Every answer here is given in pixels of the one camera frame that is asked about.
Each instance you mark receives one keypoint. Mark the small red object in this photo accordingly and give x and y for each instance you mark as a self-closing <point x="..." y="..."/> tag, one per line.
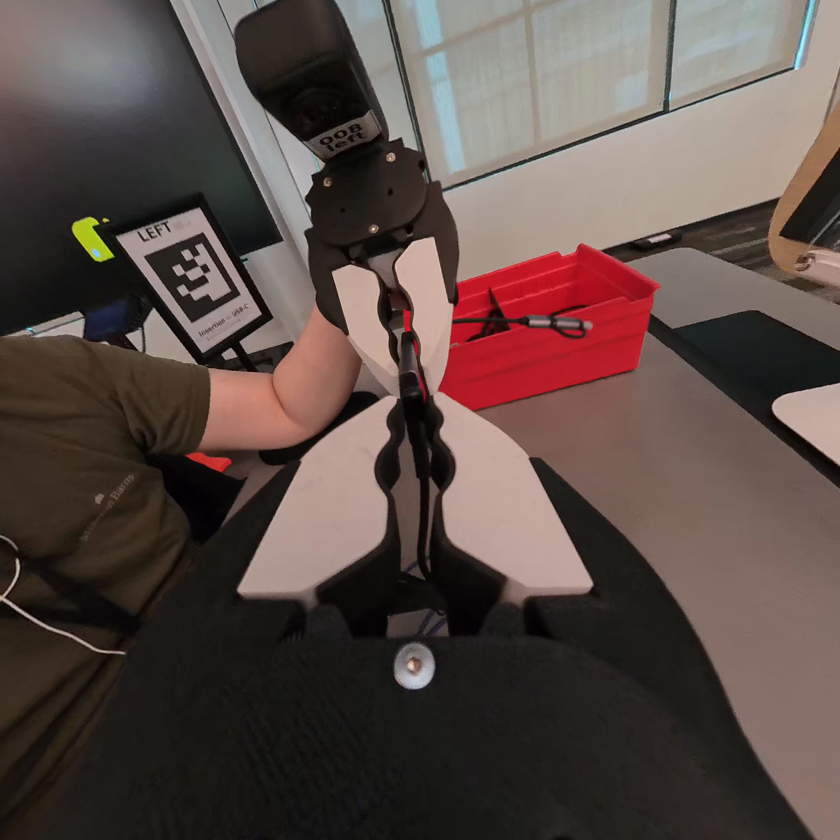
<point x="213" y="461"/>

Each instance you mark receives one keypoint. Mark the white framed window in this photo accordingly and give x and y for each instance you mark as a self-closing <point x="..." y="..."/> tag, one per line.
<point x="590" y="65"/>

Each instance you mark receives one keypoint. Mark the person's olive shirt torso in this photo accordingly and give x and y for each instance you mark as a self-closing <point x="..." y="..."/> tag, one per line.
<point x="79" y="459"/>

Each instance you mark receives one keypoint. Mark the blue device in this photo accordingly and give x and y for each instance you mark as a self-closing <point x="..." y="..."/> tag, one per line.
<point x="111" y="321"/>

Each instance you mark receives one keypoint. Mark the grey usb hub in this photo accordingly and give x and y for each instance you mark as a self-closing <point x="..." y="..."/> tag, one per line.
<point x="554" y="321"/>
<point x="410" y="374"/>

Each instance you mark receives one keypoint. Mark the red plastic bin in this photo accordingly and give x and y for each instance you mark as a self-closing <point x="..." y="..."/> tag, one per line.
<point x="544" y="374"/>

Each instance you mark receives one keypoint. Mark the large black screen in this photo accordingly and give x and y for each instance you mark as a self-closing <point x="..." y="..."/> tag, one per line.
<point x="98" y="131"/>

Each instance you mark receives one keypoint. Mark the black bin divider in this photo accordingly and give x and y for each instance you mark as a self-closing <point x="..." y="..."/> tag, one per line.
<point x="495" y="308"/>

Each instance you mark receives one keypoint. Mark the neon yellow tag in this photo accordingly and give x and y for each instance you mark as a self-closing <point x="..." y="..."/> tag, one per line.
<point x="85" y="239"/>

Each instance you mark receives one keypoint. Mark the white tablet stand base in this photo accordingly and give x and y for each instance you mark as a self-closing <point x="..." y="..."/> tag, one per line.
<point x="814" y="413"/>

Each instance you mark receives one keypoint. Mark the black framed marker sign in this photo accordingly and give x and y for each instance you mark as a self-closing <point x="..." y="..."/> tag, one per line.
<point x="190" y="275"/>

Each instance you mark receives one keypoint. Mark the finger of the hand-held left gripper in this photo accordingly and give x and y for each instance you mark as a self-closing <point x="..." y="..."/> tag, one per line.
<point x="361" y="315"/>
<point x="430" y="302"/>

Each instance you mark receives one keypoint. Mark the black elbow pad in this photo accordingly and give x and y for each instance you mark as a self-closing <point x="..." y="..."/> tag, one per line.
<point x="348" y="413"/>

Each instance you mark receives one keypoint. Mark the wood-edged display board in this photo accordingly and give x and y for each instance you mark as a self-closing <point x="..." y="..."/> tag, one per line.
<point x="784" y="216"/>

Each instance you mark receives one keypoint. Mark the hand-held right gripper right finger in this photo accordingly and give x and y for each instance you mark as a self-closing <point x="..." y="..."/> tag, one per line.
<point x="512" y="518"/>

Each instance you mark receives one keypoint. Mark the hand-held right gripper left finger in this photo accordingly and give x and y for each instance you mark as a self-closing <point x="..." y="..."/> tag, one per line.
<point x="328" y="518"/>

